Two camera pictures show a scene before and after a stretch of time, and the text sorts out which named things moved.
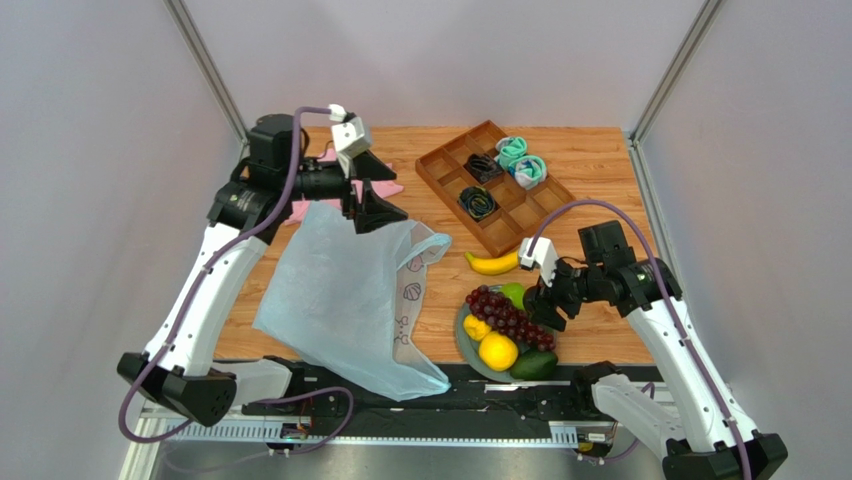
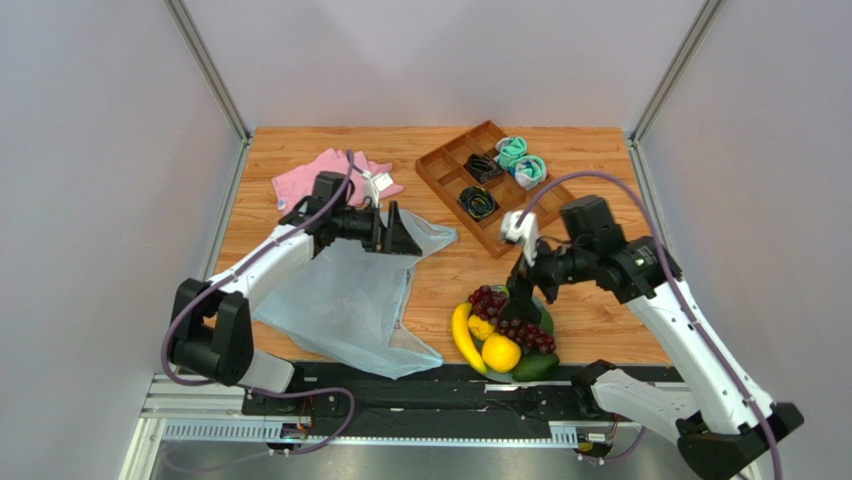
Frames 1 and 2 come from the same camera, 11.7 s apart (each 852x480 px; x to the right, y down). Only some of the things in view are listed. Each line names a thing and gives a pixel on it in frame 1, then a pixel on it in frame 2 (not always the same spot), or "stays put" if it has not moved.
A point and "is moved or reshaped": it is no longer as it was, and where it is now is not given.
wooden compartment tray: (496, 189) stays put
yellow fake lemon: (498, 350) stays put
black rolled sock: (483, 168) stays put
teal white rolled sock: (528, 170) stays put
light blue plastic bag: (349, 303) is moved or reshaped
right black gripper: (555, 292) → (527, 272)
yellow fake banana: (495, 266) → (460, 322)
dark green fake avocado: (534, 365) stays put
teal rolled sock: (509, 149) stays put
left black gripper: (374, 210) → (395, 239)
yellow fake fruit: (475, 328) stays put
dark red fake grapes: (498, 312) stays put
